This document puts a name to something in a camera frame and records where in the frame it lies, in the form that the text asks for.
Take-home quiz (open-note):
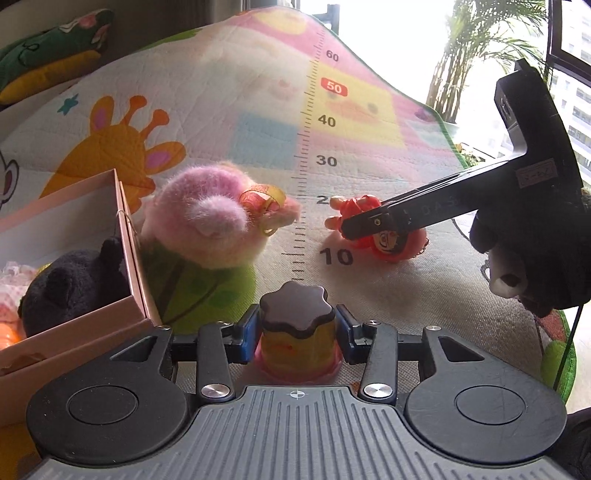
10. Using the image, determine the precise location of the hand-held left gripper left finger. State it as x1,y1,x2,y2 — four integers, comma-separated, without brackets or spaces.
110,304,260,403

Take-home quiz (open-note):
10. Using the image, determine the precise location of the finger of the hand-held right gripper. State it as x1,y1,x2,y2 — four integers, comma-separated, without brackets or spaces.
380,168,476,206
340,196,483,241

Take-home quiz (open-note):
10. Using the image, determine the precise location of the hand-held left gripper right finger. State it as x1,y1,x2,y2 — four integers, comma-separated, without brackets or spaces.
335,304,482,403

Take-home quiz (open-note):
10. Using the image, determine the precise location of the red figurine toy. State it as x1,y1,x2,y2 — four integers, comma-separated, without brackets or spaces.
324,194,428,264

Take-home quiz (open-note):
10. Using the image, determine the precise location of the yellow toy pudding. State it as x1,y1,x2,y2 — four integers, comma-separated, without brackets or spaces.
253,281,345,382

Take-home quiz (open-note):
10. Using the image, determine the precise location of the pink cardboard box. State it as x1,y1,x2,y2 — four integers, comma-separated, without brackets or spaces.
0,168,163,428

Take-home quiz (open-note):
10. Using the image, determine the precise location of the pink plush pig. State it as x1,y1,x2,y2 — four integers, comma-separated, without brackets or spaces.
140,159,304,271

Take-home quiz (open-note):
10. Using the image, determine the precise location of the black plush toy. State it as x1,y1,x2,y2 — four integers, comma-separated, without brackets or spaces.
20,237,131,339

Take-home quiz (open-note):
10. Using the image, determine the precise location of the pink lace doll dress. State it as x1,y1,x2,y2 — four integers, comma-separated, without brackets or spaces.
0,262,40,325

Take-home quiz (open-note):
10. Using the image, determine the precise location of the orange toy pumpkin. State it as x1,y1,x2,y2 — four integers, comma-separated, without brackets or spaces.
0,323,22,352

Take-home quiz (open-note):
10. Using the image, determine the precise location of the green palm plant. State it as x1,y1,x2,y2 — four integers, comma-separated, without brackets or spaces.
424,0,551,124

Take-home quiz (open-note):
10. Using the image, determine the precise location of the printed cartoon play mat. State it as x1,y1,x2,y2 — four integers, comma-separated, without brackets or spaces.
0,0,579,403

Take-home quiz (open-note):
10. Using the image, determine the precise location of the green printed cushion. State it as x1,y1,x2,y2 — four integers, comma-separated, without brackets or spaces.
0,8,116,106

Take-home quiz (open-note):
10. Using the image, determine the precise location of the black window frame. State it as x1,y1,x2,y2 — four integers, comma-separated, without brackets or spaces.
546,0,591,71

